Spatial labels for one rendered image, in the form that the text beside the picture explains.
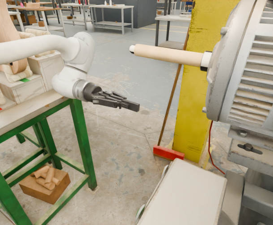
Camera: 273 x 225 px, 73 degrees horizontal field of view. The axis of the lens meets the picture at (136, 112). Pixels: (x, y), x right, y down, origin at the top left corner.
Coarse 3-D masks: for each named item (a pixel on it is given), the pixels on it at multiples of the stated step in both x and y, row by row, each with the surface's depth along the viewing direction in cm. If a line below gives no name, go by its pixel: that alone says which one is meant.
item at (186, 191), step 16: (176, 160) 35; (176, 176) 32; (192, 176) 32; (208, 176) 32; (160, 192) 29; (176, 192) 29; (192, 192) 29; (208, 192) 29; (224, 192) 30; (144, 208) 28; (160, 208) 27; (176, 208) 27; (192, 208) 27; (208, 208) 27; (144, 224) 25; (160, 224) 25; (176, 224) 25; (192, 224) 25; (208, 224) 25
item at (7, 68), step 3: (9, 63) 84; (3, 66) 83; (6, 66) 83; (9, 66) 84; (6, 69) 83; (9, 69) 84; (6, 72) 84; (9, 72) 85; (12, 72) 86; (6, 75) 85; (9, 75) 85; (9, 81) 87; (15, 81) 88
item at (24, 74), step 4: (20, 72) 89; (24, 72) 90; (28, 72) 91; (32, 72) 93; (12, 76) 86; (16, 76) 87; (20, 76) 88; (24, 76) 90; (28, 76) 92; (12, 80) 86; (16, 80) 87
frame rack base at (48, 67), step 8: (32, 56) 96; (56, 56) 98; (32, 64) 94; (40, 64) 92; (48, 64) 96; (56, 64) 100; (40, 72) 94; (48, 72) 97; (56, 72) 101; (48, 80) 98; (48, 88) 100
